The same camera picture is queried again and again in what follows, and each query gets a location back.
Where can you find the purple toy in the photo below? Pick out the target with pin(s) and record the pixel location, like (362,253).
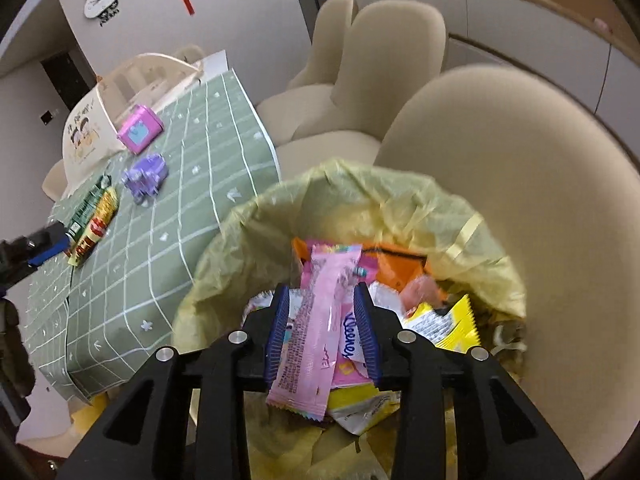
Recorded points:
(145,177)

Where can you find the orange plastic bag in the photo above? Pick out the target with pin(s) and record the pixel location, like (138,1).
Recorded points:
(400,270)

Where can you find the green snack wrapper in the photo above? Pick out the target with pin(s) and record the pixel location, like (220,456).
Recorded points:
(87,207)

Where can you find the pink toy box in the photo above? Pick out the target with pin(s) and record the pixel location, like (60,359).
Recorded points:
(139,130)

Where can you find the cream cartoon print tote bag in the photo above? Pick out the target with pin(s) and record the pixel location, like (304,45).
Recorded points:
(85,145)

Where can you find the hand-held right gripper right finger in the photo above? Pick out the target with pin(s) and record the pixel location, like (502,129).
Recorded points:
(367,340)

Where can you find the trash bin with yellow liner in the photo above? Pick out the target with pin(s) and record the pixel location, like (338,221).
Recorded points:
(400,200)

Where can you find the black wall switch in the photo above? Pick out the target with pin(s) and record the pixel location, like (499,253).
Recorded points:
(46,117)

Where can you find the pink Kleenex tissue pack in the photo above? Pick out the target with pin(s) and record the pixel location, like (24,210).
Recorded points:
(350,340)

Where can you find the white yellow wrapper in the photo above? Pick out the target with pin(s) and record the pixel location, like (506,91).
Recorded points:
(365,410)

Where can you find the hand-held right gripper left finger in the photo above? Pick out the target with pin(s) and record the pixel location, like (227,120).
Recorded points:
(277,340)

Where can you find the yellow red snack wrapper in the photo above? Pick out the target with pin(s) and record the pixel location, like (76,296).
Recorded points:
(97,222)

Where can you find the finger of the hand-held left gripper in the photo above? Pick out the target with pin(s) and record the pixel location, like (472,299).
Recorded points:
(47,247)

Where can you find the person's left forearm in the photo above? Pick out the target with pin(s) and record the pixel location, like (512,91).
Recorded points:
(15,355)

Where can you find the green checked tablecloth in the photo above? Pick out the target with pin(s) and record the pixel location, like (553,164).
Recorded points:
(175,210)

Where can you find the pink long snack wrapper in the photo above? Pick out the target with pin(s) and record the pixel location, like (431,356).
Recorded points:
(320,320)

